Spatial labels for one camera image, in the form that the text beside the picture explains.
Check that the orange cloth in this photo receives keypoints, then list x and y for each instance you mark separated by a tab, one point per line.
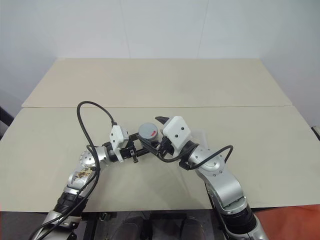
287	220

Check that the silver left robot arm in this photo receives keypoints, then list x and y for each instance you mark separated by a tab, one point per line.
87	160

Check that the clear jar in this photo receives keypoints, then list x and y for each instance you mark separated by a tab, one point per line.
154	141

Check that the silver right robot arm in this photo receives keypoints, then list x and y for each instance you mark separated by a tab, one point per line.
220	175

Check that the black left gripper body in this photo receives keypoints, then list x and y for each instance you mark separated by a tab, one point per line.
128	152

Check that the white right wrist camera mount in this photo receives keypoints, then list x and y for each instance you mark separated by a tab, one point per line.
176	130

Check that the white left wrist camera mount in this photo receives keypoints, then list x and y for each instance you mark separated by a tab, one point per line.
116	136

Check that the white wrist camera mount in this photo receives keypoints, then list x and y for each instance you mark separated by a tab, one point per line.
116	136
176	130

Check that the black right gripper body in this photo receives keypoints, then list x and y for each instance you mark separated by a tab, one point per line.
166	147

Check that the black table frame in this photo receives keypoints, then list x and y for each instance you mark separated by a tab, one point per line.
100	220

